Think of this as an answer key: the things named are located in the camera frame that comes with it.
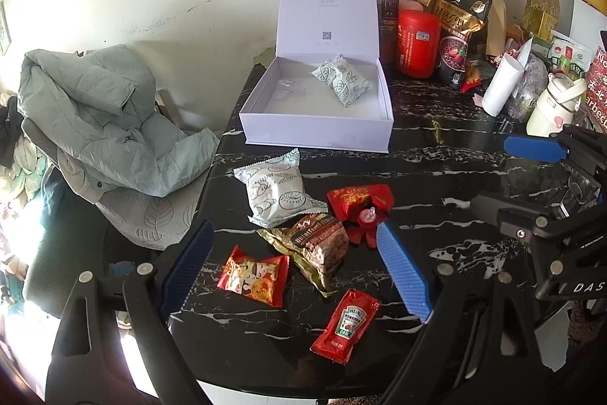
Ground clear plastic tube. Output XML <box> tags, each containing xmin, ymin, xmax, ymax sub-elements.
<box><xmin>272</xmin><ymin>77</ymin><xmax>307</xmax><ymax>101</ymax></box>

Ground black gold oat bag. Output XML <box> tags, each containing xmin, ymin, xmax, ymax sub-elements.
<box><xmin>434</xmin><ymin>0</ymin><xmax>494</xmax><ymax>93</ymax></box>

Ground grey-green puffer jacket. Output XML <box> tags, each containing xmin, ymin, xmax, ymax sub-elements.
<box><xmin>18</xmin><ymin>44</ymin><xmax>221</xmax><ymax>198</ymax></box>

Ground white leaf-print snack packet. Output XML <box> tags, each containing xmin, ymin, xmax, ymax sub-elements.
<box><xmin>233</xmin><ymin>149</ymin><xmax>329</xmax><ymax>229</ymax></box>
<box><xmin>311</xmin><ymin>54</ymin><xmax>373</xmax><ymax>108</ymax></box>

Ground white thermos jug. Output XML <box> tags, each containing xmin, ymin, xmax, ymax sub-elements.
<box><xmin>526</xmin><ymin>73</ymin><xmax>587</xmax><ymax>138</ymax></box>

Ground lavender gift box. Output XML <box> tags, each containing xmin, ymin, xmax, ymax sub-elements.
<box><xmin>238</xmin><ymin>0</ymin><xmax>395</xmax><ymax>152</ymax></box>

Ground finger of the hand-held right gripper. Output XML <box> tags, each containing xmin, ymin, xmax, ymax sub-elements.
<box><xmin>471</xmin><ymin>194</ymin><xmax>563</xmax><ymax>240</ymax></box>
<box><xmin>503</xmin><ymin>127</ymin><xmax>607</xmax><ymax>171</ymax></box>

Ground clear plastic bag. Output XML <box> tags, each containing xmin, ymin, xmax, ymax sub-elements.
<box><xmin>505</xmin><ymin>53</ymin><xmax>549</xmax><ymax>123</ymax></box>

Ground white rolled paper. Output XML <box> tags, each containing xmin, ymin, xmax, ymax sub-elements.
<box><xmin>481</xmin><ymin>55</ymin><xmax>523</xmax><ymax>117</ymax></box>

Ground small wall frame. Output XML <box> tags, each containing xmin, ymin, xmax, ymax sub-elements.
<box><xmin>0</xmin><ymin>1</ymin><xmax>12</xmax><ymax>56</ymax></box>

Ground red ketchup packet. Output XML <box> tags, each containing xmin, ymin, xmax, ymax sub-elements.
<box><xmin>310</xmin><ymin>289</ymin><xmax>383</xmax><ymax>365</ymax></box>

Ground red cartoon snack packet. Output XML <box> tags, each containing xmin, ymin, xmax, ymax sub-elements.
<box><xmin>217</xmin><ymin>245</ymin><xmax>291</xmax><ymax>309</ymax></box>

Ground red canister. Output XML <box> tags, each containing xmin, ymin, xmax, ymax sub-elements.
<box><xmin>396</xmin><ymin>9</ymin><xmax>442</xmax><ymax>79</ymax></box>

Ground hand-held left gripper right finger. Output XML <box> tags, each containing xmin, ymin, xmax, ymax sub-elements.
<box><xmin>377</xmin><ymin>222</ymin><xmax>553</xmax><ymax>405</ymax></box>

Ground green white food packets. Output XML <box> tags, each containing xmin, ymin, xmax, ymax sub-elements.
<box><xmin>549</xmin><ymin>30</ymin><xmax>592</xmax><ymax>79</ymax></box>

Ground pile of clothes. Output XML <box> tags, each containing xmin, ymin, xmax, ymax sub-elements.
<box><xmin>0</xmin><ymin>91</ymin><xmax>50</xmax><ymax>221</ymax></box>

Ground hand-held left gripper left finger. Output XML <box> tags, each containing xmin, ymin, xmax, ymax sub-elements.
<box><xmin>50</xmin><ymin>220</ymin><xmax>215</xmax><ymax>405</ymax></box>

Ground round woven straw mat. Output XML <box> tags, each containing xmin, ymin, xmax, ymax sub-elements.
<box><xmin>524</xmin><ymin>0</ymin><xmax>563</xmax><ymax>31</ymax></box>

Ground red printed box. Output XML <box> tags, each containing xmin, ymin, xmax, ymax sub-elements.
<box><xmin>584</xmin><ymin>46</ymin><xmax>607</xmax><ymax>135</ymax></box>

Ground gold brown snack packet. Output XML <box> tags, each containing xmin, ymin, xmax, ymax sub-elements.
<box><xmin>257</xmin><ymin>215</ymin><xmax>350</xmax><ymax>298</ymax></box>

